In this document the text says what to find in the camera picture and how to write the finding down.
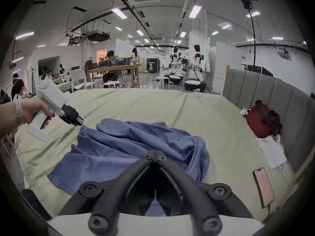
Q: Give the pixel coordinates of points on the person's left hand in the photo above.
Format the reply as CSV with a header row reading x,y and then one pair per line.
x,y
32,109

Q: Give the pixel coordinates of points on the phone with pink screen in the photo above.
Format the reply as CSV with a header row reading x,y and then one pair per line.
x,y
263,187

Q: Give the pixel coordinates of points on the white round stool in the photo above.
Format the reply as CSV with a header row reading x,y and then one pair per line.
x,y
162,79
111,83

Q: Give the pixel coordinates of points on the blue shirt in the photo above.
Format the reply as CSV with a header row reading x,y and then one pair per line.
x,y
137,144

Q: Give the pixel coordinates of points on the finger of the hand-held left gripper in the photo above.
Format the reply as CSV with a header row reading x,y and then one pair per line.
x,y
75,119

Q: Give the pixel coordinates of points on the person's left forearm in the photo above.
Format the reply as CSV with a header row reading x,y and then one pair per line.
x,y
7,119

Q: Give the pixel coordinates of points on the small white soft item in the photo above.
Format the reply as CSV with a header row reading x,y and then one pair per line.
x,y
244,111

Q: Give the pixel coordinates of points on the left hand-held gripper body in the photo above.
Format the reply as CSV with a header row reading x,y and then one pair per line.
x,y
50,93

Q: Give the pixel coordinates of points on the white paper sheet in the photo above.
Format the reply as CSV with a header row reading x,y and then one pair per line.
x,y
272,151

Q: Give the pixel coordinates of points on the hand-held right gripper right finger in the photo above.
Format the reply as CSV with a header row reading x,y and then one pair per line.
x,y
194,188

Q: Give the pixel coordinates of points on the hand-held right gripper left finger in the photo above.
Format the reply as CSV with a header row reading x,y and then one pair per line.
x,y
115,181

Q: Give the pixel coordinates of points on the white humanoid robot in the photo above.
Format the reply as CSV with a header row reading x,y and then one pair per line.
x,y
174,65
196,65

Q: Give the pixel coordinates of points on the grey padded headboard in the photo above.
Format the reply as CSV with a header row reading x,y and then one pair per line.
x,y
278,92

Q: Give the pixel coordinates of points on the black poster stand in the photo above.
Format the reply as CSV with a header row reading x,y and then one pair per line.
x,y
153,65

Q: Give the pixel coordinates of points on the bed with pale green sheet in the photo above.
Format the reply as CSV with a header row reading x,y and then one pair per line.
x,y
152,104

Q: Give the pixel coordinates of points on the wooden table with laptops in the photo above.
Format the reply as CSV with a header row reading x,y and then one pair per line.
x,y
115,69

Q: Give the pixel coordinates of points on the white chair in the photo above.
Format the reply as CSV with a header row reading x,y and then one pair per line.
x,y
80,79

